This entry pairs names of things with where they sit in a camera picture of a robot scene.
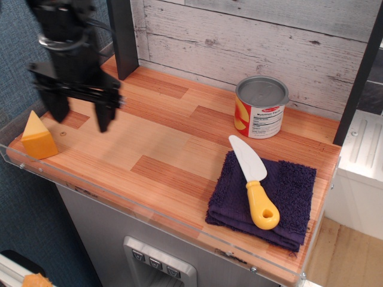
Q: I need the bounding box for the dark right shelf post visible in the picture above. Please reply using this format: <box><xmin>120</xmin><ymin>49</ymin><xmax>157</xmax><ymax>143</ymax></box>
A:
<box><xmin>333</xmin><ymin>1</ymin><xmax>382</xmax><ymax>146</ymax></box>

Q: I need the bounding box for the dark left shelf post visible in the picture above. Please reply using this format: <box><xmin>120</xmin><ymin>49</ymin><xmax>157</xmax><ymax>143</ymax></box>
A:
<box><xmin>107</xmin><ymin>0</ymin><xmax>139</xmax><ymax>80</ymax></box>

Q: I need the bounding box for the yellow cheese wedge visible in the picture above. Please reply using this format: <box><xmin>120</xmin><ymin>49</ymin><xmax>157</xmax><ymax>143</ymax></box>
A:
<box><xmin>21</xmin><ymin>111</ymin><xmax>59</xmax><ymax>160</ymax></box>

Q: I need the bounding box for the clear acrylic table guard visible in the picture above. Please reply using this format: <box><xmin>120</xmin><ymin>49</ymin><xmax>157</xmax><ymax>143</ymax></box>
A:
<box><xmin>0</xmin><ymin>44</ymin><xmax>342</xmax><ymax>284</ymax></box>

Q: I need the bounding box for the white toy sink unit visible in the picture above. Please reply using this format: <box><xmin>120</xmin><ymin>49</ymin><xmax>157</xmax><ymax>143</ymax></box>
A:
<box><xmin>325</xmin><ymin>110</ymin><xmax>382</xmax><ymax>239</ymax></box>

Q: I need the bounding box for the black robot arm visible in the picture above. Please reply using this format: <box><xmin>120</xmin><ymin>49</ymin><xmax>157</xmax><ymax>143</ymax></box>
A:
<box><xmin>27</xmin><ymin>1</ymin><xmax>122</xmax><ymax>132</ymax></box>

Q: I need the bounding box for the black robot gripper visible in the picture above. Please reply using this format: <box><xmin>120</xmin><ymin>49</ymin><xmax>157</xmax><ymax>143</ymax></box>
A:
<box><xmin>29</xmin><ymin>29</ymin><xmax>121</xmax><ymax>133</ymax></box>

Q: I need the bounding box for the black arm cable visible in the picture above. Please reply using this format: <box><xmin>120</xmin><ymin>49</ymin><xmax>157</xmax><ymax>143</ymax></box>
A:
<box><xmin>86</xmin><ymin>18</ymin><xmax>113</xmax><ymax>33</ymax></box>

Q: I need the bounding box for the grey toy fridge cabinet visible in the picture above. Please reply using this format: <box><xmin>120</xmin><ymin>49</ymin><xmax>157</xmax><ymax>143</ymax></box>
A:
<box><xmin>58</xmin><ymin>185</ymin><xmax>276</xmax><ymax>286</ymax></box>

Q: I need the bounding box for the white black corner object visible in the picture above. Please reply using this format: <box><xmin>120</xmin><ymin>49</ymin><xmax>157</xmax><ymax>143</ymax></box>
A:
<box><xmin>1</xmin><ymin>250</ymin><xmax>46</xmax><ymax>286</ymax></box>

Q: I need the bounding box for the dark shelf post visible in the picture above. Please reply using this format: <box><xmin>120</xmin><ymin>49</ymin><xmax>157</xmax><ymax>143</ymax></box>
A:
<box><xmin>333</xmin><ymin>1</ymin><xmax>382</xmax><ymax>146</ymax></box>
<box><xmin>107</xmin><ymin>0</ymin><xmax>139</xmax><ymax>80</ymax></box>

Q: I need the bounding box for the toy knife yellow handle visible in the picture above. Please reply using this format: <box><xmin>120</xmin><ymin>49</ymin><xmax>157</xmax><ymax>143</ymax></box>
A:
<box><xmin>229</xmin><ymin>135</ymin><xmax>280</xmax><ymax>230</ymax></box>

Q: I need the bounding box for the orange sponge piece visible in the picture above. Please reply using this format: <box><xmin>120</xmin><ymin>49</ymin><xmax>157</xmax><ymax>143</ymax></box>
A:
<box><xmin>22</xmin><ymin>273</ymin><xmax>53</xmax><ymax>287</ymax></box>

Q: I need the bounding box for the silver dispenser button panel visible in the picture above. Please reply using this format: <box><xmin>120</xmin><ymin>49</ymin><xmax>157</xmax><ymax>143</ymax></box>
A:
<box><xmin>123</xmin><ymin>236</ymin><xmax>198</xmax><ymax>286</ymax></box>

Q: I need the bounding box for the folded purple towel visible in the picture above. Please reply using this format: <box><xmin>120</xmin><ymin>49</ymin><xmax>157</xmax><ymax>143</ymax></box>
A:
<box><xmin>205</xmin><ymin>151</ymin><xmax>317</xmax><ymax>252</ymax></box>

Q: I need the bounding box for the toy tin can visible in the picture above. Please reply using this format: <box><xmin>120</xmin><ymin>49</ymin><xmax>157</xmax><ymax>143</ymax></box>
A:
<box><xmin>234</xmin><ymin>76</ymin><xmax>289</xmax><ymax>139</ymax></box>

